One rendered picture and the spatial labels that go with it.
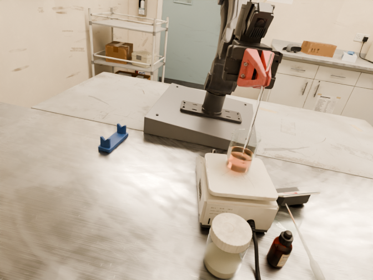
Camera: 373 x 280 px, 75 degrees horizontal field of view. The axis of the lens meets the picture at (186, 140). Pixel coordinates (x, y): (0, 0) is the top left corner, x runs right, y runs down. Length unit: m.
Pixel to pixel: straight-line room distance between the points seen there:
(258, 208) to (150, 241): 0.19
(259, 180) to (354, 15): 3.21
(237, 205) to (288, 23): 3.08
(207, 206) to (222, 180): 0.05
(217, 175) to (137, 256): 0.19
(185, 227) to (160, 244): 0.06
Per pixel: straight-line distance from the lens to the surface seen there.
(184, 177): 0.57
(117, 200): 0.51
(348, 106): 3.18
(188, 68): 3.47
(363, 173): 0.85
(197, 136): 0.69
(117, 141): 0.67
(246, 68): 0.47
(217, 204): 0.43
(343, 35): 3.57
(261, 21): 0.50
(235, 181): 0.45
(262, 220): 0.47
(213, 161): 0.48
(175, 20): 3.42
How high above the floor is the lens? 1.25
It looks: 30 degrees down
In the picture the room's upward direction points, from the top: 8 degrees clockwise
